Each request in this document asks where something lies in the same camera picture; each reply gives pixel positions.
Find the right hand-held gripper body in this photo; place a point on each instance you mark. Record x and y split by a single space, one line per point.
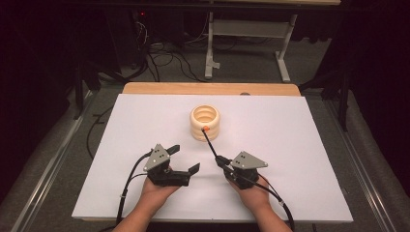
246 170

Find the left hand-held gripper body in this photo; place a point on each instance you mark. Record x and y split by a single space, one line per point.
161 167

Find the black makeup brush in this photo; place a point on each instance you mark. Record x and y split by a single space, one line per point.
210 144

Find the cream ringed brush holder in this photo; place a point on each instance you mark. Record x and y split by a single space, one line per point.
205 124

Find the person's right hand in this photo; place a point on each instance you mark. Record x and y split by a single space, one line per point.
253 196

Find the person's left hand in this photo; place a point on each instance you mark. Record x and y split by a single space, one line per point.
156 195

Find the white table board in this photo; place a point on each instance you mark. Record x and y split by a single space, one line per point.
283 154

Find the wooden table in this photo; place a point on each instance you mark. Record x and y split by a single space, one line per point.
180 88

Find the black metal stand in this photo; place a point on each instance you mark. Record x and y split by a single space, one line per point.
80 90
338 87

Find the metal floor rail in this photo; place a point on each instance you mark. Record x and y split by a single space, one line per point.
48 167
361 167

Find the white metal desk frame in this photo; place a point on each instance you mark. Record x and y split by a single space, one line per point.
251 29

